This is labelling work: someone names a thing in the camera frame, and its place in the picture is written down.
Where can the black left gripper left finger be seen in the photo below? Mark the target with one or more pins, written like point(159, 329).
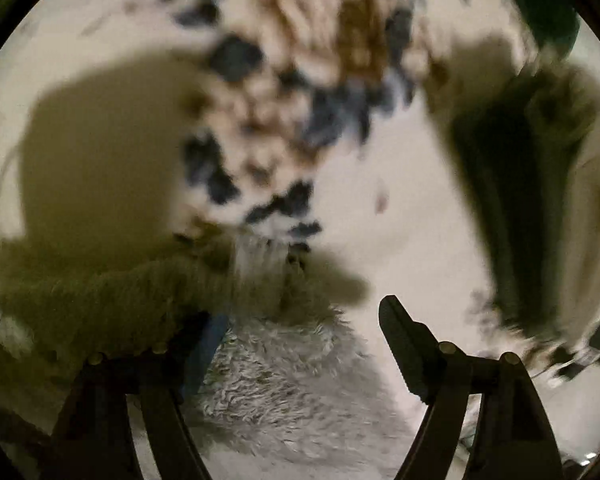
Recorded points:
point(92, 438)

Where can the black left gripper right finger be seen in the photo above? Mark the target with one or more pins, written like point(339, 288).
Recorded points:
point(513, 440)

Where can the grey fluffy fleece pants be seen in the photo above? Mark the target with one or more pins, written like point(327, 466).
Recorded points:
point(291, 381)

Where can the dark folded clothes stack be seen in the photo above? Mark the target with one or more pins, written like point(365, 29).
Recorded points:
point(515, 152)

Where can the floral white bed blanket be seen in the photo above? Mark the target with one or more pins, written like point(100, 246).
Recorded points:
point(323, 125)

